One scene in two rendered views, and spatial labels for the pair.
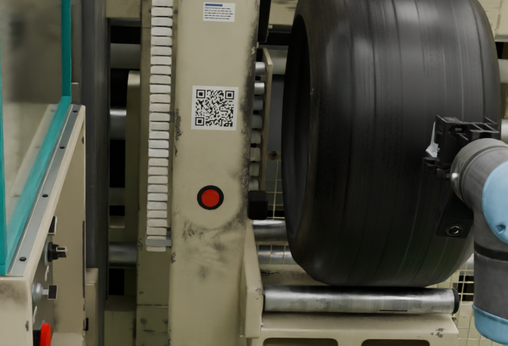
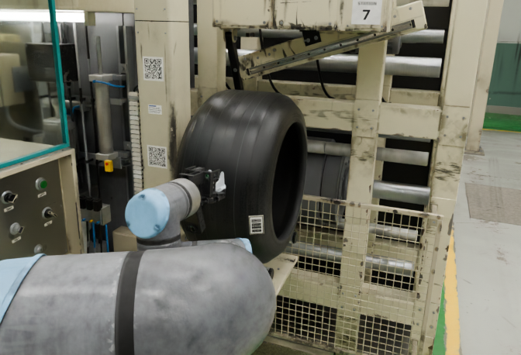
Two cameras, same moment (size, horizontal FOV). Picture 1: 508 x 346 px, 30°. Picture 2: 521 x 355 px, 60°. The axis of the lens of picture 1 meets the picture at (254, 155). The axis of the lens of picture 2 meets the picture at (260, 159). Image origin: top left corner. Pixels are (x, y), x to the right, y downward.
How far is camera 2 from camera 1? 0.92 m
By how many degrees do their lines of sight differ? 24
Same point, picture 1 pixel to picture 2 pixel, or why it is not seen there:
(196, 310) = not seen: hidden behind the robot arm
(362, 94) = (189, 153)
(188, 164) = (148, 183)
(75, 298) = (76, 238)
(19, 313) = not seen: outside the picture
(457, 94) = (236, 157)
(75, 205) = (71, 194)
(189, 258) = not seen: hidden behind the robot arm
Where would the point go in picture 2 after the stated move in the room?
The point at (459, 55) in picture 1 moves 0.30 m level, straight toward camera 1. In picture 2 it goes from (243, 136) to (159, 160)
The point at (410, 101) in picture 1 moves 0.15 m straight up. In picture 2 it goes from (211, 159) to (210, 105)
